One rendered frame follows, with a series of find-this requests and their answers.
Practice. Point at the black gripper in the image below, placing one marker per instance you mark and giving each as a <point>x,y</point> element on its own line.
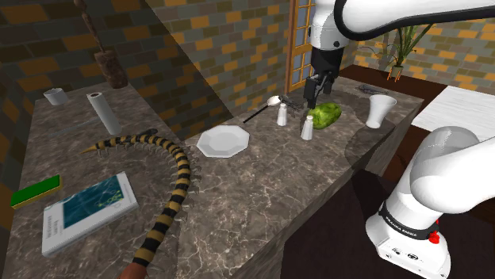
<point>327,60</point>

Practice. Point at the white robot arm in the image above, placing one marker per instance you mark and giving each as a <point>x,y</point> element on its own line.
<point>437,181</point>

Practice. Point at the green melon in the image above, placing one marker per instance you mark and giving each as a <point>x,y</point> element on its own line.
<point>326,115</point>

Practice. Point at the white salt shaker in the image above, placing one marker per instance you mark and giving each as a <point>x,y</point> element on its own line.
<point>282,114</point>
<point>307,128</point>

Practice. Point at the wooden glass-paned door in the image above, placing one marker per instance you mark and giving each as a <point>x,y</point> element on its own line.
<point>299,42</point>

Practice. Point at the dark grey flat utensil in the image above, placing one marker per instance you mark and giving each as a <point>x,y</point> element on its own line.
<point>371,89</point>

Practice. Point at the tall white cup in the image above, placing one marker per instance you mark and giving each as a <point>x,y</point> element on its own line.
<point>378,110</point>

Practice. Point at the green potted plant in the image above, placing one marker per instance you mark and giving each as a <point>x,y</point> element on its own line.
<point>404,46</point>

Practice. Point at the white octagonal plate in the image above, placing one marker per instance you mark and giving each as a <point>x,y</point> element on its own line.
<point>223,141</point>

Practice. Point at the white table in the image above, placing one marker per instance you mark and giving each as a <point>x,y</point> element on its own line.
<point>456,112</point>

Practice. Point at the yellow black centipede toy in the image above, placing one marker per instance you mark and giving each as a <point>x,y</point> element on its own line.
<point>179,170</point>

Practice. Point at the brown rough brush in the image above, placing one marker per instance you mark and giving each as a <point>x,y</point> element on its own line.
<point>112,68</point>

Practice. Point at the white paper towel roll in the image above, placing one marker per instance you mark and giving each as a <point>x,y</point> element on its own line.
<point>104,114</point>

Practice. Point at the grey thin knife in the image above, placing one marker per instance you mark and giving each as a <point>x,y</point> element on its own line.
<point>73,128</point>

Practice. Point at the white and blue book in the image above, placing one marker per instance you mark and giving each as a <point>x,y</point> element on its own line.
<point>89,212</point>

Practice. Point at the small white cup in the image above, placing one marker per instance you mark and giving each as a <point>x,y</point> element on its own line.
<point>56,96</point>

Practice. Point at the green yellow sponge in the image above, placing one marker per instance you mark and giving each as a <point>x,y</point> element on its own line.
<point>34,191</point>

